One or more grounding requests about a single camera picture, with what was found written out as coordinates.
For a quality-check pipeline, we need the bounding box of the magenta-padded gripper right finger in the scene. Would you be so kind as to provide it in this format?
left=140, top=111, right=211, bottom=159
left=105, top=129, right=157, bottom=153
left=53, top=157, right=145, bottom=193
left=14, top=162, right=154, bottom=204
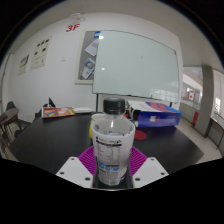
left=126, top=147, right=170, bottom=188

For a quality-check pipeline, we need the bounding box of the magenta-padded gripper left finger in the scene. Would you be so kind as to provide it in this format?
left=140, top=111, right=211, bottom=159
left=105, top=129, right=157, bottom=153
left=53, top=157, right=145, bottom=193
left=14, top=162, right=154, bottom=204
left=55, top=146, right=98, bottom=189

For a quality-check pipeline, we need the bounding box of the clear plastic bottle black cap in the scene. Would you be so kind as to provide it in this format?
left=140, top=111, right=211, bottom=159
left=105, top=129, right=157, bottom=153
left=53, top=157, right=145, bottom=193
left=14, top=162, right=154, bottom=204
left=90, top=97, right=136, bottom=187

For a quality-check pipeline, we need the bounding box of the flat round red coaster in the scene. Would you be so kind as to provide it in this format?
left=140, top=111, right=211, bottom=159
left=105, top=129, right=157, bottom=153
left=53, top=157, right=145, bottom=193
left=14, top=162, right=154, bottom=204
left=133, top=129, right=148, bottom=141

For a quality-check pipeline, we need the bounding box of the blue and white cardboard box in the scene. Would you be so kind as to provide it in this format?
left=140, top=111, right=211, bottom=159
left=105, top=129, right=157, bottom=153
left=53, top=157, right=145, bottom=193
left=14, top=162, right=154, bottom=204
left=128, top=100, right=183, bottom=129

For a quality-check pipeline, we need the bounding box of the colourful flat book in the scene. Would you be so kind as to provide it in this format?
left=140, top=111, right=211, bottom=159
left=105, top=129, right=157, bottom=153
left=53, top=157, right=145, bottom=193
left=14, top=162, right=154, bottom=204
left=42, top=106, right=76, bottom=119

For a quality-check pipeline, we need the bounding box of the white paper stack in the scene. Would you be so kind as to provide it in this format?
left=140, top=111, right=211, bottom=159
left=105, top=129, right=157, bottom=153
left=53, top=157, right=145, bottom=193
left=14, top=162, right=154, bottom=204
left=73, top=107, right=94, bottom=115

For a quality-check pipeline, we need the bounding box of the black and red clutter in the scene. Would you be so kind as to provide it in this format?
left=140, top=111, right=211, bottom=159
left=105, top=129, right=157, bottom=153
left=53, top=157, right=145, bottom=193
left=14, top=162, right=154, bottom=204
left=123, top=105, right=138, bottom=122

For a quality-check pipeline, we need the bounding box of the large whiteboard on stand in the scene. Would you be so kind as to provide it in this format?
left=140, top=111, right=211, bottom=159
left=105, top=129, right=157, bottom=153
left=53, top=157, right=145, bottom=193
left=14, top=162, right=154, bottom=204
left=92, top=29, right=181, bottom=113

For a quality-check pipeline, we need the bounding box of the grey notice board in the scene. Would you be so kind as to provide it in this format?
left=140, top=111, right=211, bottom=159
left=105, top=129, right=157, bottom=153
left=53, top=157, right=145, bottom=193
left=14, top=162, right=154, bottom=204
left=74, top=30, right=101, bottom=85

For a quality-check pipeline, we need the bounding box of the small white wall poster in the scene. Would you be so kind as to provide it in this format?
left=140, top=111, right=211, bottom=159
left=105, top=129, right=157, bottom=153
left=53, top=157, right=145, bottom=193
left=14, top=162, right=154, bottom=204
left=17, top=54, right=30, bottom=76

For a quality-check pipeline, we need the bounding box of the large white wall poster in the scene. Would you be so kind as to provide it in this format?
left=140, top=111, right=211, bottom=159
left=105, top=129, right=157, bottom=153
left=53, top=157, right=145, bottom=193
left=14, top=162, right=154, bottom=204
left=30, top=35, right=54, bottom=71

